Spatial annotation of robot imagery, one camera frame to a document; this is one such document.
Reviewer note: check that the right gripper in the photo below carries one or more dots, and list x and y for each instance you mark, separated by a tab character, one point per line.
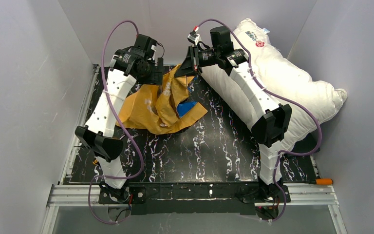
194	60

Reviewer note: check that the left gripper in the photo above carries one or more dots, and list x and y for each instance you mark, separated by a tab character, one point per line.
158	71

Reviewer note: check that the yellow and blue pillowcase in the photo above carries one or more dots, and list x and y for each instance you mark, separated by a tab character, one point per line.
162	109

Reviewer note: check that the white pillow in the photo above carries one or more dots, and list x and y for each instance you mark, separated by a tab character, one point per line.
278	75

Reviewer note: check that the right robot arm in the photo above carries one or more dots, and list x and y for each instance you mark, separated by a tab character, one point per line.
272	118

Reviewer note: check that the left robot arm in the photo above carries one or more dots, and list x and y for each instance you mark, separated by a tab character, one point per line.
128	66

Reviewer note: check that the black plate on table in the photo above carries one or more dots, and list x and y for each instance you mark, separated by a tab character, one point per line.
305	145

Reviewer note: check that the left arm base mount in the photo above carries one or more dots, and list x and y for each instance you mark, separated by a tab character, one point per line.
128	194

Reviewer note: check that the aluminium frame rail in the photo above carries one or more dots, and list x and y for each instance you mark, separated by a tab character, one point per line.
65	194

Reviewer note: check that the orange handled tool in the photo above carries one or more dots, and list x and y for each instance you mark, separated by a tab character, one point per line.
320	181

